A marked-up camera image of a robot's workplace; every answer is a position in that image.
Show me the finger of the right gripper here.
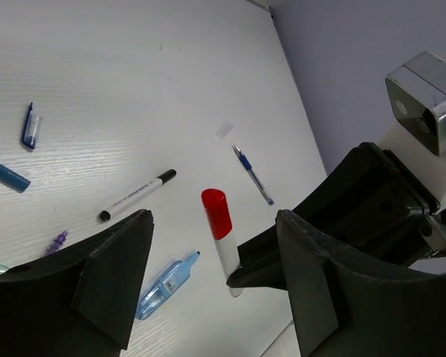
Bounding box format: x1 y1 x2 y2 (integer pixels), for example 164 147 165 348
226 226 287 289

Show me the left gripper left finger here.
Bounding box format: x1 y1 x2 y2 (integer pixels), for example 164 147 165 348
0 210 154 356

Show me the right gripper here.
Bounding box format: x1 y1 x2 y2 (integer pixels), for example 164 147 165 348
299 142 446 266

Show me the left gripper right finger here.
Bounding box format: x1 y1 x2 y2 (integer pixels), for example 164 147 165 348
276 210 446 356

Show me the red capped white marker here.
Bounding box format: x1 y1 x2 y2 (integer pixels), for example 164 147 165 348
201 188 241 280

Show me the purple pen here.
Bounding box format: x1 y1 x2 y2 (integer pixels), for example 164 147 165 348
41 231 68 257

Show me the blue gel pen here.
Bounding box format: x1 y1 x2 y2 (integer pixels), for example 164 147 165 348
232 144 274 206

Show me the black capped white marker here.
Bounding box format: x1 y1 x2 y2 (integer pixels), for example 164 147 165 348
97 169 177 222

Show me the clear pen cap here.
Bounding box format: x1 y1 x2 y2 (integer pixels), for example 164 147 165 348
216 123 233 141

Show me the blue capped white marker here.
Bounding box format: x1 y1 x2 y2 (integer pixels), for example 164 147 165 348
0 164 30 193

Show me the blue pen cap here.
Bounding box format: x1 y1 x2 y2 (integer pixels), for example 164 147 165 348
21 103 42 150

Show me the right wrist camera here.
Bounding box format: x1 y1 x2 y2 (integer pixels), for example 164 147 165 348
385 51 446 156

